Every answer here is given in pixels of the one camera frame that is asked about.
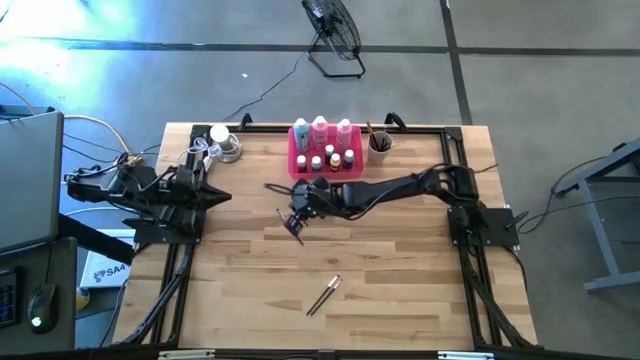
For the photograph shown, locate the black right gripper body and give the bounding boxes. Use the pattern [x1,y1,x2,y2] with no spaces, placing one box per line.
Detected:
[289,177,346,221]

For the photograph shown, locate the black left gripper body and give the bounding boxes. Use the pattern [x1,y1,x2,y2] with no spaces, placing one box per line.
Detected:
[172,172,208,217]

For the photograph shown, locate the large teal paint bottle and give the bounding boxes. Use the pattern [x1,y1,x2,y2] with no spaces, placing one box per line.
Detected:
[292,117,311,154]

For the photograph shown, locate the pink plastic bin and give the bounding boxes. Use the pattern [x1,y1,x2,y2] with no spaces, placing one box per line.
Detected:
[287,124,365,181]

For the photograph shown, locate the white bulb table lamp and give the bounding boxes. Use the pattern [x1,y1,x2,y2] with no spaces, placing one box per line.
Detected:
[208,123,244,164]

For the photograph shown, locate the beige ribbed cup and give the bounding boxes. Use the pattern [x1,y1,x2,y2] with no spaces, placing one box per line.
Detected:
[366,130,394,165]

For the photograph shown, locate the white printed box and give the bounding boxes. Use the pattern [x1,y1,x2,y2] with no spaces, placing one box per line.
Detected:
[79,249,132,291]

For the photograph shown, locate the dark grey desk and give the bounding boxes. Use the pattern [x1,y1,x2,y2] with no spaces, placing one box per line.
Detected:
[0,238,77,354]

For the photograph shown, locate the black floor fan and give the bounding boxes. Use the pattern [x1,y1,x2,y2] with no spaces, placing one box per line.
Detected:
[300,0,367,80]

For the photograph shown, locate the black computer mouse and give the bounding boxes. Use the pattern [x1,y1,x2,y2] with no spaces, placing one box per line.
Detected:
[26,282,59,335]

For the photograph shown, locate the black keyboard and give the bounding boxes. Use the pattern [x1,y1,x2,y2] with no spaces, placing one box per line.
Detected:
[0,269,24,330]

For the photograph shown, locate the grey metal stand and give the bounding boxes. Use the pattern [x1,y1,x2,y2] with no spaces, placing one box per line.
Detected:
[554,137,640,294]

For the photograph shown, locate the white coiled cable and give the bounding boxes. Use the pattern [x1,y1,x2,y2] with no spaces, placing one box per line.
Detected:
[177,135,224,174]

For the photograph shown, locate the black aluminium table frame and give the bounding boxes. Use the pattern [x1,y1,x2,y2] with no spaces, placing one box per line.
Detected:
[113,112,539,351]

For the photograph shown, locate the white floor cable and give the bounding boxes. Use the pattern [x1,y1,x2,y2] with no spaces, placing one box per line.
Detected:
[64,205,126,217]

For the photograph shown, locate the yellow floor cable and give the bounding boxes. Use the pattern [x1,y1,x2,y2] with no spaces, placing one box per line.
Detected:
[0,79,146,187]

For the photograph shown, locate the black fan cable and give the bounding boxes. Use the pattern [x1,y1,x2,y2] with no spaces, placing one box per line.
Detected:
[222,47,314,123]

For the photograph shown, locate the black floor cable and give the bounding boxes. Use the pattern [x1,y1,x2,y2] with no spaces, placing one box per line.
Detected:
[504,154,640,234]

